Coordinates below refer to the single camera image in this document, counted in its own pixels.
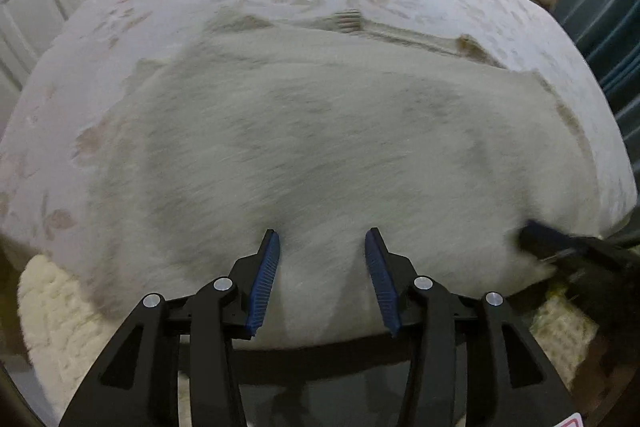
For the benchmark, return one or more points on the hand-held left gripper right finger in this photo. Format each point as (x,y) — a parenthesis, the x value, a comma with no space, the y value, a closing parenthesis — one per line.
(381,277)

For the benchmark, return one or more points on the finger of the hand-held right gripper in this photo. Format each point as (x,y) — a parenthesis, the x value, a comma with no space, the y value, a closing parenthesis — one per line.
(550,239)

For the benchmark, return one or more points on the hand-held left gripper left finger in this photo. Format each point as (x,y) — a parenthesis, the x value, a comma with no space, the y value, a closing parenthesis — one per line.
(265,277)

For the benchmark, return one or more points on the cream sweater with black hearts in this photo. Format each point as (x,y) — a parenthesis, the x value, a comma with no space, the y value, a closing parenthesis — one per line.
(325,132)

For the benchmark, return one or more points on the white fluffy rug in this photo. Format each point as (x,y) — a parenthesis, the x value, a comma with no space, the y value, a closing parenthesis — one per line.
(55,307)

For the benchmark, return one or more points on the white panelled wardrobe door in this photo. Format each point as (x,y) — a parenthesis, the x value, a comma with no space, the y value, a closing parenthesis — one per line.
(30,7)

